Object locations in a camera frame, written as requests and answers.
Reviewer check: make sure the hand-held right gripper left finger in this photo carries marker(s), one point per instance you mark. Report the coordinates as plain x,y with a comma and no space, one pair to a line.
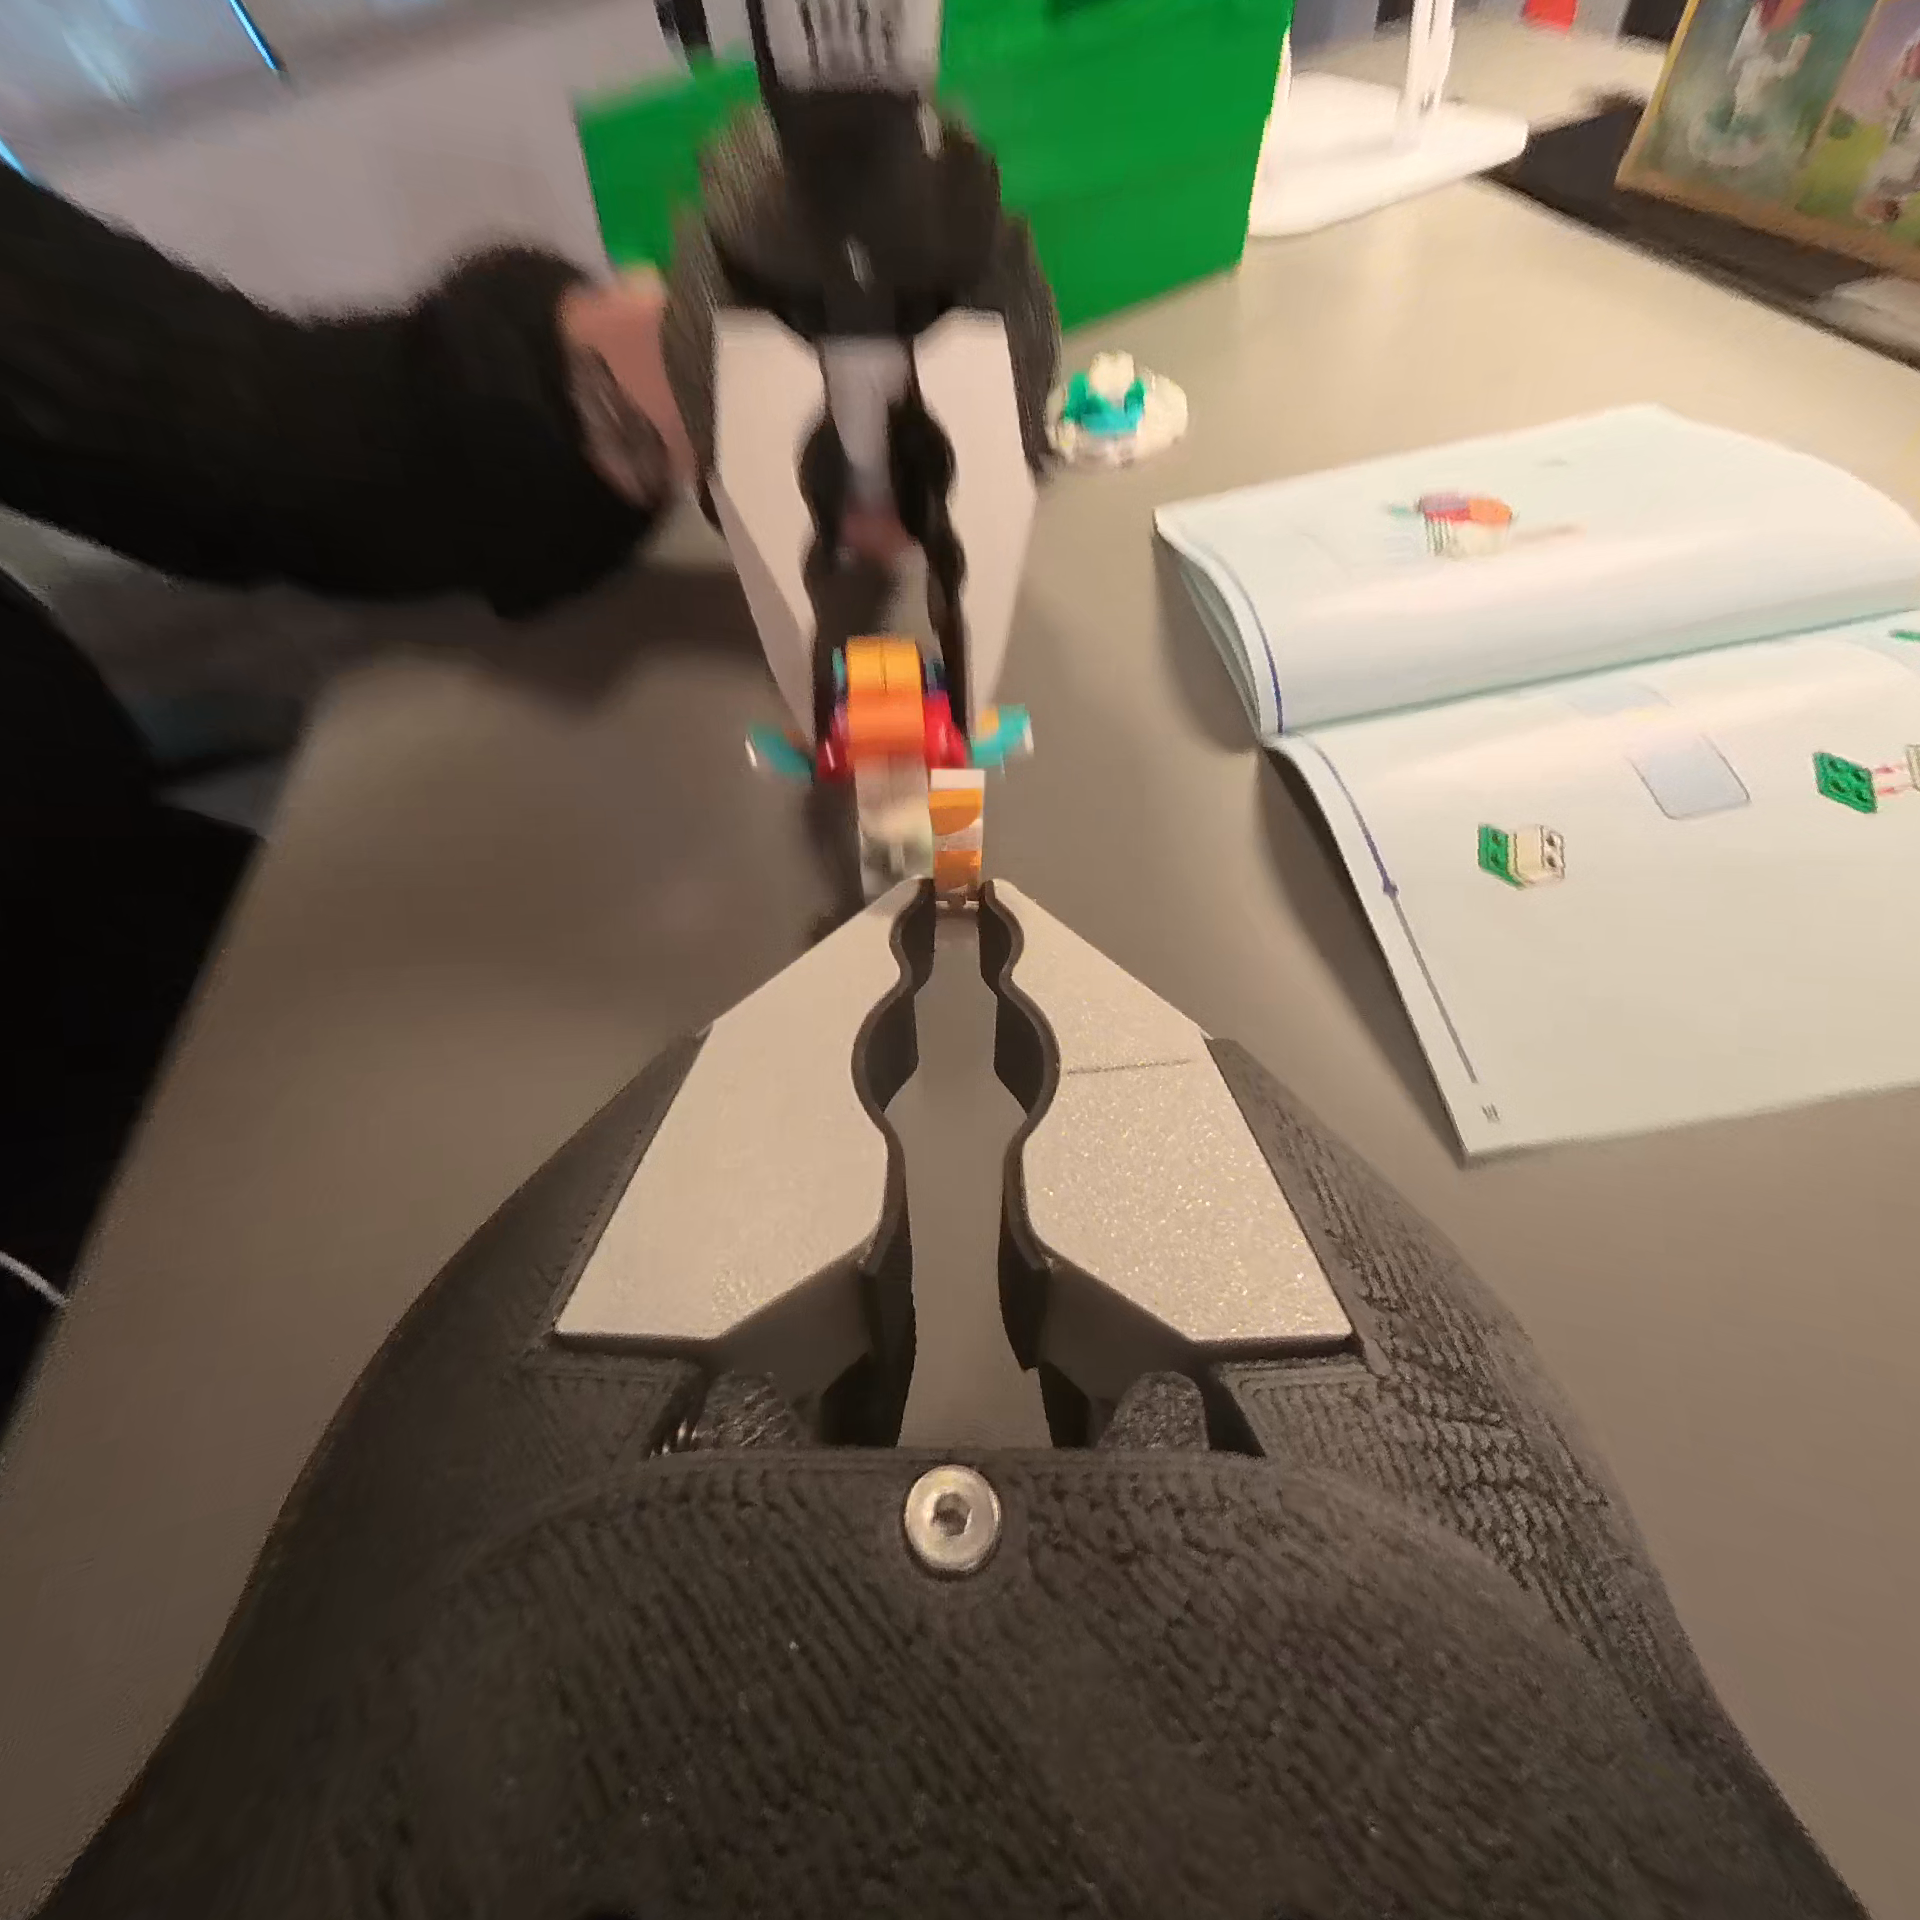
737,1187

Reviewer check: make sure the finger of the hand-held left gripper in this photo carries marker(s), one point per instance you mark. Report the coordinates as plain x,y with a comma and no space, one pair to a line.
985,453
758,453

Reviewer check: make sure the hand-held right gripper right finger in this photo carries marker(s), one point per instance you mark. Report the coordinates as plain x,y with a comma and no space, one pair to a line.
1171,1200

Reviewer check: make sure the colourful lego model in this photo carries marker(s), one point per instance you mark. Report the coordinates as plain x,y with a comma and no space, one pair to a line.
886,708

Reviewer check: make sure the white orange lego piece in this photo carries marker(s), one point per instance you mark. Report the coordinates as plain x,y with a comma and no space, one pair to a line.
955,835

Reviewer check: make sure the instruction booklet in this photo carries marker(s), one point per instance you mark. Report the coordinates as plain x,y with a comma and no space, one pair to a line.
1576,720

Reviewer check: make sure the person's left forearm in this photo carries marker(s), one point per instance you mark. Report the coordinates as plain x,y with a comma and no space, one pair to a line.
302,405

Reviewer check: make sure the white teal lego build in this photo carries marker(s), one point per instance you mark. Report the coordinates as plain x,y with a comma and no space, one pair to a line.
1117,404

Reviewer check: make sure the colourful lego set box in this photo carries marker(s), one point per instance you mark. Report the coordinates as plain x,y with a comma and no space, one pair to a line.
1785,136

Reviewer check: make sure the person's left hand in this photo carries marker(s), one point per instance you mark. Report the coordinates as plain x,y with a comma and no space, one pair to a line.
619,361

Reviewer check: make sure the green plastic bin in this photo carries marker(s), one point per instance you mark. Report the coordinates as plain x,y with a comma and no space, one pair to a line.
1117,136
662,165

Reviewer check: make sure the person's dark clothing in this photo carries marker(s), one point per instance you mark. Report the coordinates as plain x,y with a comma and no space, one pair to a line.
89,933

